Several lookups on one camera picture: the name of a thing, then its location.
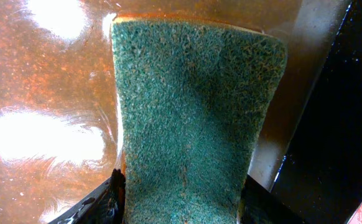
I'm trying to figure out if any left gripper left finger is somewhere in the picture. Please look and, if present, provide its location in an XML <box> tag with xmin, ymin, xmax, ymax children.
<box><xmin>50</xmin><ymin>169</ymin><xmax>126</xmax><ymax>224</ymax></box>

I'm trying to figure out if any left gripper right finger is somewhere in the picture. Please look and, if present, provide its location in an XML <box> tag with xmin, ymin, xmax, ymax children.
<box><xmin>238</xmin><ymin>175</ymin><xmax>308</xmax><ymax>224</ymax></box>

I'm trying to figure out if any green yellow sponge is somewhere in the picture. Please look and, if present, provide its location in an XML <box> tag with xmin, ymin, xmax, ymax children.
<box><xmin>111</xmin><ymin>17</ymin><xmax>287</xmax><ymax>223</ymax></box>

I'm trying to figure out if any black water basin tray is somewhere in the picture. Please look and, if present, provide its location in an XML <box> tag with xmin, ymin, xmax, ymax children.
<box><xmin>0</xmin><ymin>1</ymin><xmax>362</xmax><ymax>223</ymax></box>

